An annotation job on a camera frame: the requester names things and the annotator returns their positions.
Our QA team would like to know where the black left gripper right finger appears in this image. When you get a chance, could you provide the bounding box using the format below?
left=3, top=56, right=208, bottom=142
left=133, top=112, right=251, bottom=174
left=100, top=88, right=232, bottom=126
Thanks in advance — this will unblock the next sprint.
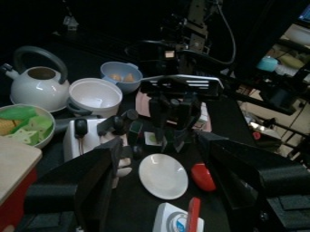
left=196, top=131, right=310, bottom=232

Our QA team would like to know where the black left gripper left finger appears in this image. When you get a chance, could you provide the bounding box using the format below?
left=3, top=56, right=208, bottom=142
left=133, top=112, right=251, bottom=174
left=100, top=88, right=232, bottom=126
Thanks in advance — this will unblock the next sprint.
left=15, top=136, right=122, bottom=232

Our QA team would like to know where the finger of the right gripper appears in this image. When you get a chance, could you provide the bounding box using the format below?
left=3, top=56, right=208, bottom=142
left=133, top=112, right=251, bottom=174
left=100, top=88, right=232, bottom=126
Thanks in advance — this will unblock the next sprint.
left=173, top=93, right=202, bottom=154
left=148, top=96, right=172, bottom=152

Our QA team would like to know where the pink white printed box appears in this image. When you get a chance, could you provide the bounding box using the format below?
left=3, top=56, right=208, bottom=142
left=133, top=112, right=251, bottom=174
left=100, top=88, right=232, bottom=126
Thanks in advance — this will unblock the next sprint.
left=192, top=101, right=213, bottom=134

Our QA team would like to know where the small white green card box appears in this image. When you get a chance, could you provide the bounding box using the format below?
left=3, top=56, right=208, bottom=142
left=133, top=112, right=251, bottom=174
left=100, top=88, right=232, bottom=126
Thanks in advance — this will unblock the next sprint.
left=142, top=130, right=162, bottom=147

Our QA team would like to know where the pink flat toy piece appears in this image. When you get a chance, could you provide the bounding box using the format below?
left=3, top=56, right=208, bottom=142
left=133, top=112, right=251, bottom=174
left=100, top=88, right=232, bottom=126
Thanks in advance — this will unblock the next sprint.
left=134, top=90, right=152, bottom=119

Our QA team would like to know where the orange toy food piece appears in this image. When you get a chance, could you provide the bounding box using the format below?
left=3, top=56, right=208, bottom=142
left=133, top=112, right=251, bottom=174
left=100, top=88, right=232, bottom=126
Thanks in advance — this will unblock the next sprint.
left=122, top=72, right=136, bottom=83
left=108, top=72, right=122, bottom=82

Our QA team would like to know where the wooden cutting board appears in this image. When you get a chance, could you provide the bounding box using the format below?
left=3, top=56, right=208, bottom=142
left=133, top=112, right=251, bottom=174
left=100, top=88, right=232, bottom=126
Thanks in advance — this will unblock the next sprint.
left=0, top=136, right=43, bottom=232

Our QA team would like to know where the light blue bowl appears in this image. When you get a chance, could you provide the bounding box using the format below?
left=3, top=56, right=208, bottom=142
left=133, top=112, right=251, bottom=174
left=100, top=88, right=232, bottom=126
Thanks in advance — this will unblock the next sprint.
left=98, top=61, right=144, bottom=94

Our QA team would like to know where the red oval toy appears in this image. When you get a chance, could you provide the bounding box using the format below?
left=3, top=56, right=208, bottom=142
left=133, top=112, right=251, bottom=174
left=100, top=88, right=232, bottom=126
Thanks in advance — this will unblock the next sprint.
left=189, top=162, right=217, bottom=193

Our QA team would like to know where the white bowl with toy vegetables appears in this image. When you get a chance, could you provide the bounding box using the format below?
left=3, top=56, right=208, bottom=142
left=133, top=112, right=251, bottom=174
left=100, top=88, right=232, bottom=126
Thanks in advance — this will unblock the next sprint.
left=0, top=103, right=57, bottom=150

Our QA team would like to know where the white toy pot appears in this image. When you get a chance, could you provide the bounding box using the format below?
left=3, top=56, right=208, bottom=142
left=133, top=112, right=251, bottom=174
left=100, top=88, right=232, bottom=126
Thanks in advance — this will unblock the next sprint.
left=65, top=77, right=124, bottom=120

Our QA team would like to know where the white round plate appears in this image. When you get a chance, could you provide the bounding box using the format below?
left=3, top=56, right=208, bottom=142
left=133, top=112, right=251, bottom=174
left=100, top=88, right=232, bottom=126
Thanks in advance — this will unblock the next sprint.
left=137, top=152, right=189, bottom=201

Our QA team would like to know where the light green toy cheese piece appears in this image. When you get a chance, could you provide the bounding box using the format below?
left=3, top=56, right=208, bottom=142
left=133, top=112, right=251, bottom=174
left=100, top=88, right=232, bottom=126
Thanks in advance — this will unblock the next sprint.
left=3, top=115, right=54, bottom=146

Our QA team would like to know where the red flat stick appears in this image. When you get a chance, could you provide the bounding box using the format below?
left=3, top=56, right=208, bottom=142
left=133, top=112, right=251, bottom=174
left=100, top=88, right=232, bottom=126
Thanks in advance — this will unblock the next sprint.
left=184, top=197, right=201, bottom=232

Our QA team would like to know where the teal cup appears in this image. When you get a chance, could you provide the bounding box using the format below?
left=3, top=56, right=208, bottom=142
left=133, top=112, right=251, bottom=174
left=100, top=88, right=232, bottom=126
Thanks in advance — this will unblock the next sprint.
left=255, top=55, right=279, bottom=73

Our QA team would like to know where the yellow toy corn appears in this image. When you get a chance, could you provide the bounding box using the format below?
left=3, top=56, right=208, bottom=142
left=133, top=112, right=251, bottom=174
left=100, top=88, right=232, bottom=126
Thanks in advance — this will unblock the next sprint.
left=0, top=118, right=21, bottom=137

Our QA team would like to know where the white box with blue dial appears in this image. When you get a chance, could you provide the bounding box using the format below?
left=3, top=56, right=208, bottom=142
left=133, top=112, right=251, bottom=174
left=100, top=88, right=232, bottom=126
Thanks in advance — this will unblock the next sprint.
left=150, top=201, right=205, bottom=232

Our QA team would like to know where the green toy vegetable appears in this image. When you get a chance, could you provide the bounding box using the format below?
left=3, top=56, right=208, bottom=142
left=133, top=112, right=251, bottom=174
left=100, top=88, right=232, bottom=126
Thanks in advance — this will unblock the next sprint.
left=0, top=106, right=38, bottom=121

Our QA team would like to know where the white bowl on shelf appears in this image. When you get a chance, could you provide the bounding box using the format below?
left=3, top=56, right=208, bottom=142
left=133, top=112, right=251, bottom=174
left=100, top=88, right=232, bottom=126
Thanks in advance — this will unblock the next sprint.
left=283, top=23, right=310, bottom=47

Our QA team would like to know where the grey cable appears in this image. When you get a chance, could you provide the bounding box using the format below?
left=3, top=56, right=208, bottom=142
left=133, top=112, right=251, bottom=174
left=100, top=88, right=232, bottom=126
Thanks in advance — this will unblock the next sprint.
left=176, top=1, right=237, bottom=67

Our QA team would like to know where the black metal shelf frame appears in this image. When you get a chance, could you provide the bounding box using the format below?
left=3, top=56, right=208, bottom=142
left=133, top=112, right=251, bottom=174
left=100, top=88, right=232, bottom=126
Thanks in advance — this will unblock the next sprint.
left=225, top=17, right=310, bottom=170

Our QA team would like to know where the white kettle with grey handle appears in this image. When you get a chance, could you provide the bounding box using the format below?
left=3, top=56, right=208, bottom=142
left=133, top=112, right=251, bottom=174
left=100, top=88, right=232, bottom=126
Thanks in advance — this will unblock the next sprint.
left=0, top=44, right=72, bottom=113

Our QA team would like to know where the small white bracket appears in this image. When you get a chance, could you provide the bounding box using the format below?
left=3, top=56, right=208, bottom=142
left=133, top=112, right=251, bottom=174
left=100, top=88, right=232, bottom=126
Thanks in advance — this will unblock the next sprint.
left=60, top=15, right=80, bottom=32

